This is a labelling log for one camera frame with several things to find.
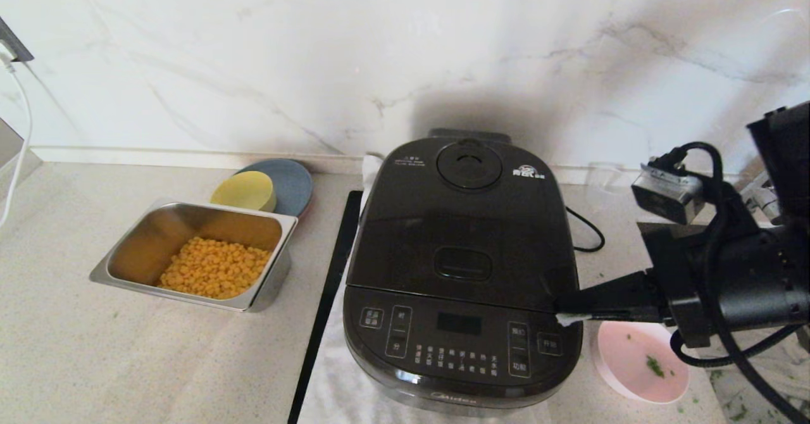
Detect grey camera module with plug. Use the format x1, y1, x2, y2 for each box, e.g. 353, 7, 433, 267
632, 161, 707, 225

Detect stainless steel tray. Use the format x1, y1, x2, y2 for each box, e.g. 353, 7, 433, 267
89, 201, 298, 314

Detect white cloth with green bits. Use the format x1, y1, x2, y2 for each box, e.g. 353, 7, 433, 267
709, 342, 810, 424

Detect dark wall socket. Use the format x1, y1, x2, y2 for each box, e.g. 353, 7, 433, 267
0, 16, 37, 65

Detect yellow bowl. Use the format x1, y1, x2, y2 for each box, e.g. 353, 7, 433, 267
210, 171, 277, 214

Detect white power cable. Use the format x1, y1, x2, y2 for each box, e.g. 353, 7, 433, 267
0, 44, 35, 232

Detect chopped green scallions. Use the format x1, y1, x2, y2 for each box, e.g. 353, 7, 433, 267
625, 332, 666, 379

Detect black rice cooker lid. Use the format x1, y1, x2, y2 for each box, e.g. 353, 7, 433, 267
345, 138, 583, 315

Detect clear plastic measuring cup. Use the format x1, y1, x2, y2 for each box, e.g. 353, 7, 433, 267
585, 163, 637, 208

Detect chrome faucet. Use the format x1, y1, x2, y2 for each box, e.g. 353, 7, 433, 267
737, 158, 785, 225

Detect pink bowl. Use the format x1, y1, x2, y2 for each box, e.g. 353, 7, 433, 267
595, 320, 690, 406

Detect black power cord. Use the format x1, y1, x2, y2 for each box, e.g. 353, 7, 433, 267
563, 206, 606, 252

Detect blue grey plate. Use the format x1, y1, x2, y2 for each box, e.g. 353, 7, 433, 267
235, 158, 315, 219

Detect grey metal panel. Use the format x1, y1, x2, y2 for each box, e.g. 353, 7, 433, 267
0, 117, 44, 206

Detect yellow corn kernels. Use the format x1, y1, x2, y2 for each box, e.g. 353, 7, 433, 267
158, 236, 273, 300

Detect white towel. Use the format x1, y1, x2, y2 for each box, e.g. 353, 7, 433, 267
297, 155, 551, 424

